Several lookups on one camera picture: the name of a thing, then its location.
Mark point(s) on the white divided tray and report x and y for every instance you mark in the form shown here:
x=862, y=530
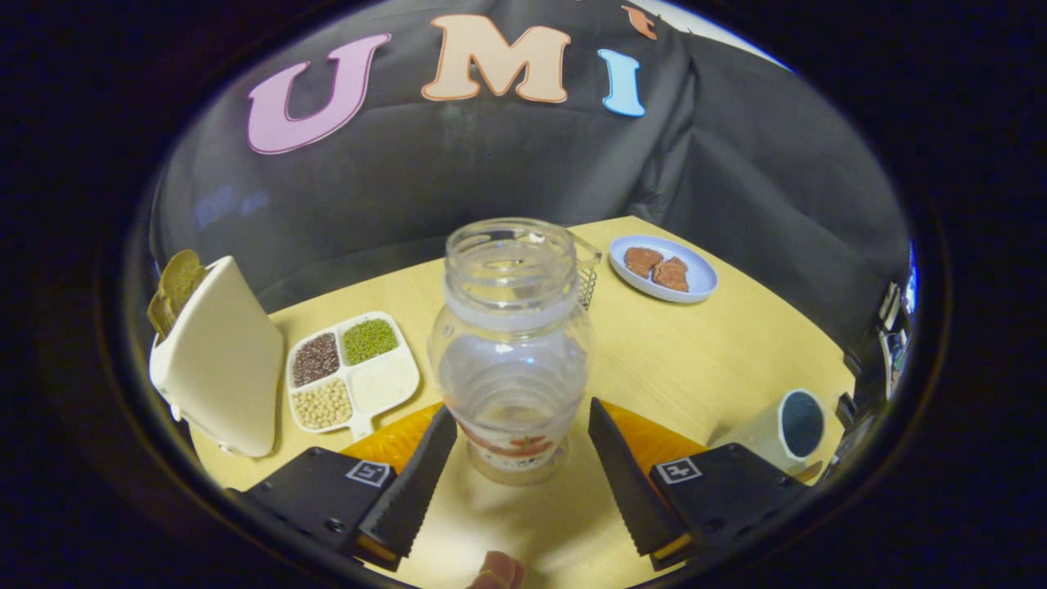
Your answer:
x=353, y=378

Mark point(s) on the pile of yellow soybeans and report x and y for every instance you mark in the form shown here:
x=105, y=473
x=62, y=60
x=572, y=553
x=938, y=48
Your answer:
x=322, y=403

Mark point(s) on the brown meat piece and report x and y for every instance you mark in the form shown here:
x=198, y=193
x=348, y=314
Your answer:
x=671, y=274
x=641, y=261

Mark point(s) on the wooden table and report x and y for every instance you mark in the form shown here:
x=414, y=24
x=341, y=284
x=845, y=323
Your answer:
x=695, y=360

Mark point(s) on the white cup blue inside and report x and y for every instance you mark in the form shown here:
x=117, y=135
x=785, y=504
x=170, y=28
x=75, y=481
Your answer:
x=765, y=433

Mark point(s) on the black backdrop cloth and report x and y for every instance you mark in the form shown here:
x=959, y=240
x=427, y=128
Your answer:
x=491, y=164

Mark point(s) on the pile of green beans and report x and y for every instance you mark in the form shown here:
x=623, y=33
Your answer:
x=370, y=340

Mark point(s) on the dark cluttered equipment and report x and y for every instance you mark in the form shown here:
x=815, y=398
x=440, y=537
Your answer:
x=883, y=360

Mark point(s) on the light blue plate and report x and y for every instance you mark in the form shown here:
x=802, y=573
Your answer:
x=699, y=282

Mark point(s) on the clear plastic juice bottle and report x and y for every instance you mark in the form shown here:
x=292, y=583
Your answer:
x=511, y=360

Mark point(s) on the brown bread slice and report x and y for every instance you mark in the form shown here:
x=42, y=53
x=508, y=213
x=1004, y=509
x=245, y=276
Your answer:
x=176, y=286

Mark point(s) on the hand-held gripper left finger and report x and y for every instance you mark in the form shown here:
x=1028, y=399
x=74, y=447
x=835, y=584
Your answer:
x=413, y=483

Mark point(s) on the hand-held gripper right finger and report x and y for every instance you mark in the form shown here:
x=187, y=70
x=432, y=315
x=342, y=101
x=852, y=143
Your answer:
x=626, y=483

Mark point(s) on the pile of dark red beans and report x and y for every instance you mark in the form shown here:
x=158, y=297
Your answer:
x=316, y=359

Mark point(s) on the pile of white rice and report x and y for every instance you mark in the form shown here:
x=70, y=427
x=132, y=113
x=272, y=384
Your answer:
x=384, y=382

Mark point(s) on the white toaster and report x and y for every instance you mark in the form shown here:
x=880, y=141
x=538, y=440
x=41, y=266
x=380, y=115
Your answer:
x=225, y=368

